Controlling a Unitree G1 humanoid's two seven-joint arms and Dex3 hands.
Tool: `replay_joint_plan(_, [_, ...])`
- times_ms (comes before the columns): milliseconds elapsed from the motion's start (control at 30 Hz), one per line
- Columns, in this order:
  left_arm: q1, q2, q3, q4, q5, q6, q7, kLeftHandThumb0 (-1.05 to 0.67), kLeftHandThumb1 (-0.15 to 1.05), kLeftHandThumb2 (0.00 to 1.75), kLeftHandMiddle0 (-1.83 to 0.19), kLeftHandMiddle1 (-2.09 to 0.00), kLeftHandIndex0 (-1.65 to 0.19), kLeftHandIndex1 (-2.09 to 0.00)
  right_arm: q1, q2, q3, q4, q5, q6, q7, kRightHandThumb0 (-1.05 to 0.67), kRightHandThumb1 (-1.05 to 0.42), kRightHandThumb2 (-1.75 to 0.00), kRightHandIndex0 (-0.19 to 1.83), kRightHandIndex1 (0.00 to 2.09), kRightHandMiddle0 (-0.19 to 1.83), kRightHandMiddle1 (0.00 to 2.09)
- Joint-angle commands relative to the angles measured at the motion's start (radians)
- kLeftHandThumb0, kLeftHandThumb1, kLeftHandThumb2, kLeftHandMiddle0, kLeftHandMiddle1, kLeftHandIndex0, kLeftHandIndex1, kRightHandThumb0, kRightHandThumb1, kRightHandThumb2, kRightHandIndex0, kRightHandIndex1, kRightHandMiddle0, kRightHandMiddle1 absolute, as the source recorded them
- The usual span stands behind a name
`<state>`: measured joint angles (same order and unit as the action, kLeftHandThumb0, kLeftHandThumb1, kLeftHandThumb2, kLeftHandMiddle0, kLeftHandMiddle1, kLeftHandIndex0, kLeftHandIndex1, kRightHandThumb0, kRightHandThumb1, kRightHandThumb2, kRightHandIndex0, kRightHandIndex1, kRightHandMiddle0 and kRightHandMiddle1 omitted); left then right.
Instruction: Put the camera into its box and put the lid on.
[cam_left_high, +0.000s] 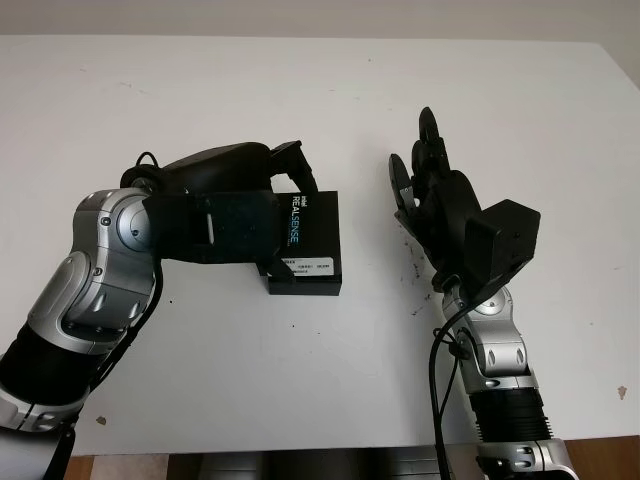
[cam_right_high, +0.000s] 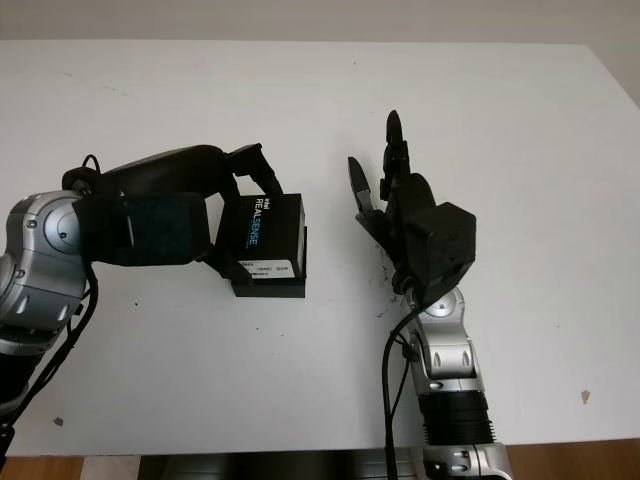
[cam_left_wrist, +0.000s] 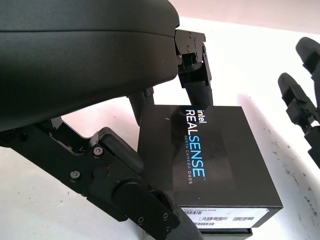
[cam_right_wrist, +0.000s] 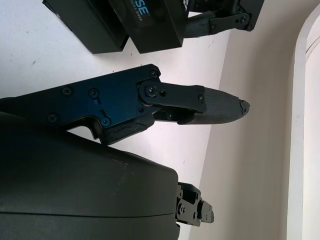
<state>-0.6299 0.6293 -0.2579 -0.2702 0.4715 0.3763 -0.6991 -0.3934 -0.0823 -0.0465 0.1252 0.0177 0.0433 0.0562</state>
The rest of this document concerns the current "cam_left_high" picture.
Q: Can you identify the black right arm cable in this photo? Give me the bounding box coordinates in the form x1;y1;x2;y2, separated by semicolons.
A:
429;294;476;480

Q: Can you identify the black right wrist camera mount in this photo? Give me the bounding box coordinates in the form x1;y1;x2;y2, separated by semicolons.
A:
462;198;542;304

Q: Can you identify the black camera box base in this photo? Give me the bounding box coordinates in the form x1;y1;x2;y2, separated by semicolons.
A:
266;273;343;297

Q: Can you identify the dark robot torso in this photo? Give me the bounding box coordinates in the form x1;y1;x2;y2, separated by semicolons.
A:
169;449;481;480

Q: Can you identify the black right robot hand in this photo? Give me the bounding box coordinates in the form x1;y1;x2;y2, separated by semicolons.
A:
388;106;484;294

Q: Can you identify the black RealSense box lid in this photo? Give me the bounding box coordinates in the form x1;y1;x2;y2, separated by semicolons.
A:
272;189;344;281

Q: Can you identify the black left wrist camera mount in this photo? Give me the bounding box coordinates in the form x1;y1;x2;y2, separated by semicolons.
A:
144;188;296;281

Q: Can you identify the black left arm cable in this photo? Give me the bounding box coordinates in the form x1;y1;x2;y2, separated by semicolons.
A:
47;151;166;480

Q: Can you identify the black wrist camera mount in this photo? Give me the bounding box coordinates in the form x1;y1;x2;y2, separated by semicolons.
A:
144;188;296;281
462;198;542;304

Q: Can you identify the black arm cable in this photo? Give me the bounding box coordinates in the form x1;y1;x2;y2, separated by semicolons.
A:
47;151;166;480
429;294;476;480

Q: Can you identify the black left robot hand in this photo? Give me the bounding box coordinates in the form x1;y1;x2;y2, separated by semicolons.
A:
119;141;320;281

